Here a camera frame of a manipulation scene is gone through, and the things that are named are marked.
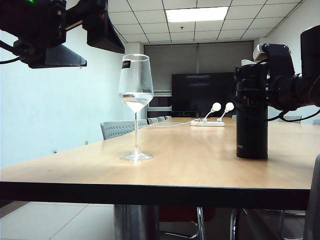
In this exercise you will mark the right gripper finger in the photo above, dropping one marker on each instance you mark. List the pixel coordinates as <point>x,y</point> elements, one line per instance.
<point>252,92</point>

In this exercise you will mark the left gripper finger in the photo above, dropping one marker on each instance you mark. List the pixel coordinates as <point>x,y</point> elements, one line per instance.
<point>105,32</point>
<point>62,56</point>

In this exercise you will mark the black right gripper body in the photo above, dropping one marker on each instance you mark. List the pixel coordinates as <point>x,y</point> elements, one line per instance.
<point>280,75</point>

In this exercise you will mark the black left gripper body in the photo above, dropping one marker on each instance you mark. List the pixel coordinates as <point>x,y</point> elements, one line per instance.
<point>52,22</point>

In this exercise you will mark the black thermos cup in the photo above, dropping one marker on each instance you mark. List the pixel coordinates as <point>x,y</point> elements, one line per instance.
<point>251,135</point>

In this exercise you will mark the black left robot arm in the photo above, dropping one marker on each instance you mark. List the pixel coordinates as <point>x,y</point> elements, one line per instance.
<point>17,15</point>

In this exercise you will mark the clear stemmed wine glass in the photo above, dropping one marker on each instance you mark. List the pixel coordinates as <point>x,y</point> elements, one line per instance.
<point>136,82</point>

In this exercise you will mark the large black TV screen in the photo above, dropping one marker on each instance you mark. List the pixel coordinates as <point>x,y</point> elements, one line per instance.
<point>200,92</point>

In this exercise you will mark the white power strip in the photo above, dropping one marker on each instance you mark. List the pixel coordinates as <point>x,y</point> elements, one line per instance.
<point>207,124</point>

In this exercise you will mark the bright ceiling light panel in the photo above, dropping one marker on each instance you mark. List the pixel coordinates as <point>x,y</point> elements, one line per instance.
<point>197,14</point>

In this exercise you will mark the dark chair with chrome legs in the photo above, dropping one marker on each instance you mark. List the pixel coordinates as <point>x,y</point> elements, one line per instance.
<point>282,217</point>

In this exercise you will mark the red chair with chrome legs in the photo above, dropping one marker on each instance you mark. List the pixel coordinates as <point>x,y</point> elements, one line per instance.
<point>185,214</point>

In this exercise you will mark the metal table leg column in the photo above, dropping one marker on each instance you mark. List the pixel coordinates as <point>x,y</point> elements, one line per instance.
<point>136,222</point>

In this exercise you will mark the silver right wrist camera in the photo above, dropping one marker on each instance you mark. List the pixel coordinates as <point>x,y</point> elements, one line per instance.
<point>258,52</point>

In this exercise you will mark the dark low wall cabinet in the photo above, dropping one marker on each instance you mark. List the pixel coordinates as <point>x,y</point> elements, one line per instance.
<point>162,102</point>

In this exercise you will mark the dark grey blurred post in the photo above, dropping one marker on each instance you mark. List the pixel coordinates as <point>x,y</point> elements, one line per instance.
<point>313,205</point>

